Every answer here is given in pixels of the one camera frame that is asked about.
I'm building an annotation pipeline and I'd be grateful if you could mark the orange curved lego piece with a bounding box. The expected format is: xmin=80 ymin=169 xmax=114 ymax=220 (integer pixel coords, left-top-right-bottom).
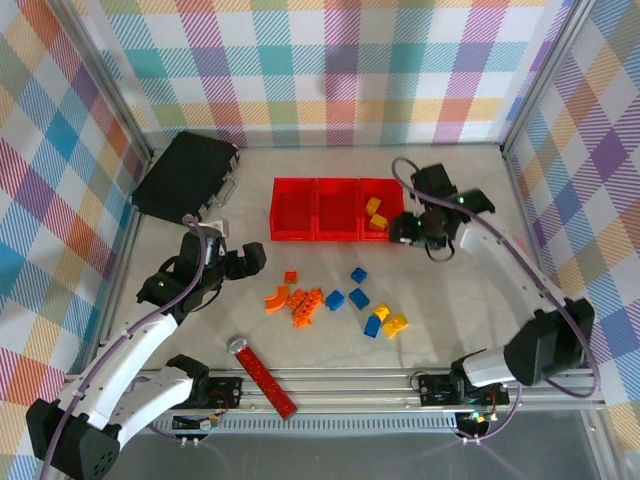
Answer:
xmin=264 ymin=284 xmax=292 ymax=315

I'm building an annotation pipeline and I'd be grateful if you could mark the red glitter tube silver cap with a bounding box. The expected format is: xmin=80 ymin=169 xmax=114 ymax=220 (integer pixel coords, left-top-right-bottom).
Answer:
xmin=225 ymin=335 xmax=300 ymax=421

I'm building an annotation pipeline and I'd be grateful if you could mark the small circuit board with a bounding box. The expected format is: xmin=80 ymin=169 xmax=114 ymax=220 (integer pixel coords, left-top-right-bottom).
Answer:
xmin=172 ymin=413 xmax=222 ymax=432
xmin=458 ymin=410 xmax=499 ymax=432

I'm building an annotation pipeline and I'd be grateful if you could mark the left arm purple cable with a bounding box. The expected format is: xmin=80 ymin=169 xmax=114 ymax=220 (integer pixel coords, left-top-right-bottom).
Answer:
xmin=39 ymin=214 xmax=209 ymax=480

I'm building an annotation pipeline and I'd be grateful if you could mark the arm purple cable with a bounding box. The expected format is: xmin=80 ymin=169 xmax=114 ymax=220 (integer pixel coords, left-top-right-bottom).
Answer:
xmin=39 ymin=214 xmax=209 ymax=480
xmin=392 ymin=157 xmax=601 ymax=399

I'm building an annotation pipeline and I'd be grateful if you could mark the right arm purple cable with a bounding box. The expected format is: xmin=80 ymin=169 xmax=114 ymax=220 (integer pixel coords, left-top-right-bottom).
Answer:
xmin=392 ymin=157 xmax=601 ymax=399

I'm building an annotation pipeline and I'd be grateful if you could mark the aluminium side rail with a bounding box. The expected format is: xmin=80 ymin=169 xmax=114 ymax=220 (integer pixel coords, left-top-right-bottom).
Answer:
xmin=501 ymin=147 xmax=576 ymax=371
xmin=87 ymin=149 xmax=151 ymax=374

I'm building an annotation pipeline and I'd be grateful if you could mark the black case with silver handle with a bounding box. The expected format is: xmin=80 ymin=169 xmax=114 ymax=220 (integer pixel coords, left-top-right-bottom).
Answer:
xmin=131 ymin=131 xmax=241 ymax=227

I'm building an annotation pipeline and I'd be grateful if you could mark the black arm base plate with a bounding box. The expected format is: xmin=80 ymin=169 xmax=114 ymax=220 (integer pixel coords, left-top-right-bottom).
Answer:
xmin=199 ymin=375 xmax=245 ymax=409
xmin=417 ymin=373 xmax=510 ymax=407

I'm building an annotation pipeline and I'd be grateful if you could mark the aluminium frame post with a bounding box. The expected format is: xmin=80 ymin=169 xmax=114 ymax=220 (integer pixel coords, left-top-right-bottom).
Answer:
xmin=499 ymin=0 xmax=596 ymax=159
xmin=47 ymin=0 xmax=156 ymax=164

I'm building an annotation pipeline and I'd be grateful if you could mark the long aluminium base rail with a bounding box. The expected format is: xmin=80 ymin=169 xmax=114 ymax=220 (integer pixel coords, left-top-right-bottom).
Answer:
xmin=52 ymin=367 xmax=609 ymax=416

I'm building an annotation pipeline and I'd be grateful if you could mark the grey slotted cable duct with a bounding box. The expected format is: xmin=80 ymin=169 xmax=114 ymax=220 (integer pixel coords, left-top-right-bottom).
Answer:
xmin=79 ymin=418 xmax=461 ymax=434

